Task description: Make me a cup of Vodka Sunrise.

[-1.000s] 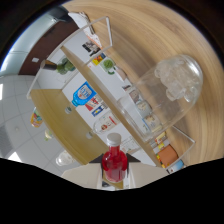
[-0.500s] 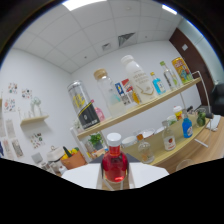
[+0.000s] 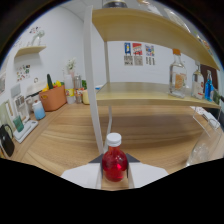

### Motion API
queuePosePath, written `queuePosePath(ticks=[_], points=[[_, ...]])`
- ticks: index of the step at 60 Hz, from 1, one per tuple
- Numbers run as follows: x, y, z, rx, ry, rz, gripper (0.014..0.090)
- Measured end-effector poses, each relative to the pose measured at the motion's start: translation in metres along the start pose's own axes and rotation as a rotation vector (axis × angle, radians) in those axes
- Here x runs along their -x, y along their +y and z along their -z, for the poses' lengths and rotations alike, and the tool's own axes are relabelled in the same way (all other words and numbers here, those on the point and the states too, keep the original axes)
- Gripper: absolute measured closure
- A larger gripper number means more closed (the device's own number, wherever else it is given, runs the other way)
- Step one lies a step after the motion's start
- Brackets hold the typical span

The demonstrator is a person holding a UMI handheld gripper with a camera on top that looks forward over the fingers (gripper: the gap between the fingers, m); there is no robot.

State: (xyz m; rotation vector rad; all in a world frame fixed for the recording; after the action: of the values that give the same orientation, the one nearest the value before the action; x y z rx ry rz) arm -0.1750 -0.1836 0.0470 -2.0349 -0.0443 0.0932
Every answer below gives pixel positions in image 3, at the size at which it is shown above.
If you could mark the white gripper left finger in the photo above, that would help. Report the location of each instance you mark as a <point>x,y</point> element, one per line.
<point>86,175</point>

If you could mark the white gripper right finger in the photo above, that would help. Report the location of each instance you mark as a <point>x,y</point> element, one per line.
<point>143,173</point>

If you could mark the small red liquid bottle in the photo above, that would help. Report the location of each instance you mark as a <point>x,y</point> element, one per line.
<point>114,163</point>

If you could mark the clear bottle orange cap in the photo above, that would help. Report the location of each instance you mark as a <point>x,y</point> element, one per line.
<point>177,78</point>

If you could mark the green cup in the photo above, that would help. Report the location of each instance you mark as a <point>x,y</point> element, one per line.
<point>18,123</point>

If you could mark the white tray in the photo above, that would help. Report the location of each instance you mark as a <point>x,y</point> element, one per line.
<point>26,131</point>

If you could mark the blue white jar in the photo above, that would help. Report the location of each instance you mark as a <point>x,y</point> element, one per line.
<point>39,110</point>

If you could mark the orange storage basket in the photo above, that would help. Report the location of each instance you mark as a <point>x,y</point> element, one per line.
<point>53,99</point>

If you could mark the black bag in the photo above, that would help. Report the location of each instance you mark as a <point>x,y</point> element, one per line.
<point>6,141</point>

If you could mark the white notebook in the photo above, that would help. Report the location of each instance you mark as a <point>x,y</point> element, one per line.
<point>210,116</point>

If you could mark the white flower vase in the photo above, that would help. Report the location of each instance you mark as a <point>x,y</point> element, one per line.
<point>71,68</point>

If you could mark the black yellow tall can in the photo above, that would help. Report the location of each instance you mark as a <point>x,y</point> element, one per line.
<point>115,3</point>

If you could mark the white frame wooden shelf rack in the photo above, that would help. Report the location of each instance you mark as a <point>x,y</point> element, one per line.
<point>140,95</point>

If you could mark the multicolour wall poster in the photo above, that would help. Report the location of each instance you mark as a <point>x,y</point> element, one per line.
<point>149,54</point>

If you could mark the red wall poster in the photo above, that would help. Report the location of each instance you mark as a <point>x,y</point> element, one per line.
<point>137,53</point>

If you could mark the blue wall poster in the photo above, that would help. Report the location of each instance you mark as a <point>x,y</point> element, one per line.
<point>127,53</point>

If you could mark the wooden wall shelf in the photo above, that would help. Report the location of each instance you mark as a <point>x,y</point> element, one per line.
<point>30,50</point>

